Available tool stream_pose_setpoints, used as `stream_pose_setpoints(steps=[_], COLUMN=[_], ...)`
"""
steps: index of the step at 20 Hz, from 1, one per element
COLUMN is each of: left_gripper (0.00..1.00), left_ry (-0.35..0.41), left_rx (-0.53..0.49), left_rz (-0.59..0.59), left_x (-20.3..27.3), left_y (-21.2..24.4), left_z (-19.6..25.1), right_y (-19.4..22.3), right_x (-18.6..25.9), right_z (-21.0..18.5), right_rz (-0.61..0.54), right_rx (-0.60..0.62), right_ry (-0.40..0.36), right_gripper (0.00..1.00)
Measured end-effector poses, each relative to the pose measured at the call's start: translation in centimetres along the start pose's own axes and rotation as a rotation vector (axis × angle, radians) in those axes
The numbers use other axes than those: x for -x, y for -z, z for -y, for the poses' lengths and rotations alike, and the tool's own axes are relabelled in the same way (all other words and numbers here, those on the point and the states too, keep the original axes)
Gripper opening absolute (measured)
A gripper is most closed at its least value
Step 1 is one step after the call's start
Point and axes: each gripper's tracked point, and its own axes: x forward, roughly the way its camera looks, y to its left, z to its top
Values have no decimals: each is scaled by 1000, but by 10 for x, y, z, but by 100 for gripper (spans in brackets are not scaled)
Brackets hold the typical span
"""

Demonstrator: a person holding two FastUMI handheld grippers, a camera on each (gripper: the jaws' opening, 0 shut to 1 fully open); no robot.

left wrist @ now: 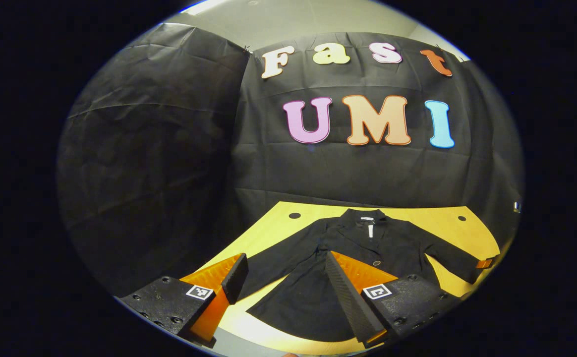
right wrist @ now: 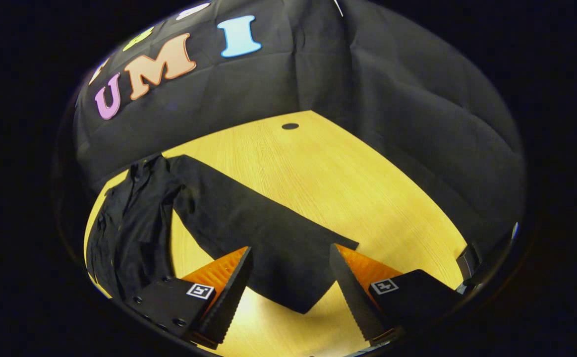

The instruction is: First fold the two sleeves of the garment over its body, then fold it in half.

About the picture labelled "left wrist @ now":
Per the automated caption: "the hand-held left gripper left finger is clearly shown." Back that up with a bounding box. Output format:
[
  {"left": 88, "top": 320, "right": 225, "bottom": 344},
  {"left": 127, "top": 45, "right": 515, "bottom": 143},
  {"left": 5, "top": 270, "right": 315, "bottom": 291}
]
[{"left": 118, "top": 252, "right": 249, "bottom": 349}]

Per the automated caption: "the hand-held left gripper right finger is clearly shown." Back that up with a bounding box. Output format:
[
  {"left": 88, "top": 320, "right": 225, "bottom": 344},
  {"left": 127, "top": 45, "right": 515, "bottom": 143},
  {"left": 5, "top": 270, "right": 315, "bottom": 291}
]
[{"left": 325, "top": 250, "right": 462, "bottom": 349}]

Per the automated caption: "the black jacket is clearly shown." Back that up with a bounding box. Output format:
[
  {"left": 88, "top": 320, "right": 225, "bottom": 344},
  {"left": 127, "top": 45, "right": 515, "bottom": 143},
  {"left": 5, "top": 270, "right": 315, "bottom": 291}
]
[{"left": 236, "top": 208, "right": 497, "bottom": 344}]

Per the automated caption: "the black backdrop cloth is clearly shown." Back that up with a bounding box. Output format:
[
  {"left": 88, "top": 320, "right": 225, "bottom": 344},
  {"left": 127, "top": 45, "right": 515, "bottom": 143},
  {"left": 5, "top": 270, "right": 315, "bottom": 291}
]
[{"left": 57, "top": 22, "right": 524, "bottom": 298}]

